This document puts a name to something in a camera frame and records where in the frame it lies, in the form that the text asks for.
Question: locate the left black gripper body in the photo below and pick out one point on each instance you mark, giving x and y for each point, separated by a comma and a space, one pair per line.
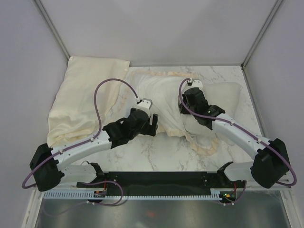
147, 129

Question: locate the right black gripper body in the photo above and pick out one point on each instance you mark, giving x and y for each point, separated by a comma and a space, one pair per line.
185, 102

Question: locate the white ruffled pillowcase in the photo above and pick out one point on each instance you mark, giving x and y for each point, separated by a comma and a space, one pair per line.
163, 89

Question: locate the white pillow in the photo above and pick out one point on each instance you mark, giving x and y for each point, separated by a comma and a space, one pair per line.
226, 96

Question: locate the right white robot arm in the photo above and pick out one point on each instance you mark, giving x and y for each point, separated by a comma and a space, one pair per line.
270, 162

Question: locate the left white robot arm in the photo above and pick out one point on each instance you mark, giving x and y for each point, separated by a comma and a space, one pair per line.
52, 166

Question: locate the cream yellow pillow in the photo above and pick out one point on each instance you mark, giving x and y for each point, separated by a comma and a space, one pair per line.
90, 89

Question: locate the shiny metal sheet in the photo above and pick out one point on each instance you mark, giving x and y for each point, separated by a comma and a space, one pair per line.
254, 210

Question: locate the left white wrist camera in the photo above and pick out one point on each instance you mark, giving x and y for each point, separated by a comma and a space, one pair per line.
144, 104

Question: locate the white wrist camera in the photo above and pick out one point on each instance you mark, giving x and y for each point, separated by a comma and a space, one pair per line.
195, 83
144, 104

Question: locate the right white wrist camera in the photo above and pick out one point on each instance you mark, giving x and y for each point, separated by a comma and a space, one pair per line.
195, 83

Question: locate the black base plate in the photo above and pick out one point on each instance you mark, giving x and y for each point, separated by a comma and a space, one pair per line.
171, 183

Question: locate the white slotted cable duct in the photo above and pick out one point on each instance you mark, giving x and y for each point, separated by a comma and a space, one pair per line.
94, 195

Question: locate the right aluminium corner post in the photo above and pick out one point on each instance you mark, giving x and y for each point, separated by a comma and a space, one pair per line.
271, 16

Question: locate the aluminium corner post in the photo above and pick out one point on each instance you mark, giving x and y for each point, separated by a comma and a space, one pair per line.
51, 27
271, 16

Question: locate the left aluminium corner post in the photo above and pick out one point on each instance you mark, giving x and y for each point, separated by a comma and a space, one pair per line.
51, 27

